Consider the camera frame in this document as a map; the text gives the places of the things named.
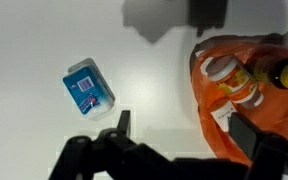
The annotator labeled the blue mints box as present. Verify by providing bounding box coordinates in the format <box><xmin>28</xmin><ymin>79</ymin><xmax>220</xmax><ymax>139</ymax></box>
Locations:
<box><xmin>62</xmin><ymin>57</ymin><xmax>116</xmax><ymax>121</ymax></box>

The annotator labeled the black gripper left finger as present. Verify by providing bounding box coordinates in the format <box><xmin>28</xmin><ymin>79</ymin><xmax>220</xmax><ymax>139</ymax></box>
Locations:
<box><xmin>48</xmin><ymin>109</ymin><xmax>175</xmax><ymax>180</ymax></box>

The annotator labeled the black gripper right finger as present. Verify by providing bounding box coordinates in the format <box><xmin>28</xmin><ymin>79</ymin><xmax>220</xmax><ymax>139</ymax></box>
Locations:
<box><xmin>228</xmin><ymin>112</ymin><xmax>288</xmax><ymax>180</ymax></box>

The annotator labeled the white-lidded jar with orange label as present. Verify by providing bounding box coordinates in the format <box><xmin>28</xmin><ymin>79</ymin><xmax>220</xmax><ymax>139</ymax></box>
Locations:
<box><xmin>205</xmin><ymin>54</ymin><xmax>265</xmax><ymax>110</ymax></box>

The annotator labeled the dark bottle with yellow cap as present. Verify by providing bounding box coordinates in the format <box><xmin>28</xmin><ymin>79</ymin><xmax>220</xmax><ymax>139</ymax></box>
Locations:
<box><xmin>247</xmin><ymin>57</ymin><xmax>288</xmax><ymax>91</ymax></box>

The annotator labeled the orange plastic bag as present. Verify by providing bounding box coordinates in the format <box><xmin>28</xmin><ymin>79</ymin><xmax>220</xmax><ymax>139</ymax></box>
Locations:
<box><xmin>189</xmin><ymin>33</ymin><xmax>288</xmax><ymax>168</ymax></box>

